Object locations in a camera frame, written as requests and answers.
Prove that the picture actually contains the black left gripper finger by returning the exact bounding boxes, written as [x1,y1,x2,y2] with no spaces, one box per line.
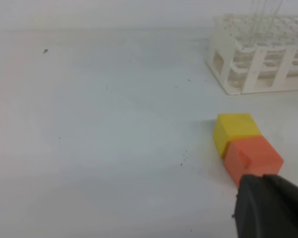
[233,175,298,238]

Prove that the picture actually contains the white plastic test tube rack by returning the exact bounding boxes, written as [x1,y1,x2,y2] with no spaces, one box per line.
[207,14,298,95]

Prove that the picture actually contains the clear test tube in rack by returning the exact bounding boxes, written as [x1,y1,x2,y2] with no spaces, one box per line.
[249,0,265,47]

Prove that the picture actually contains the orange cube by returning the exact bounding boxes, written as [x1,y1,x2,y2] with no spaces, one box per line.
[224,135,284,187]

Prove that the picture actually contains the yellow cube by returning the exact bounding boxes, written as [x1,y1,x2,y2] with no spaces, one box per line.
[213,113,261,159]

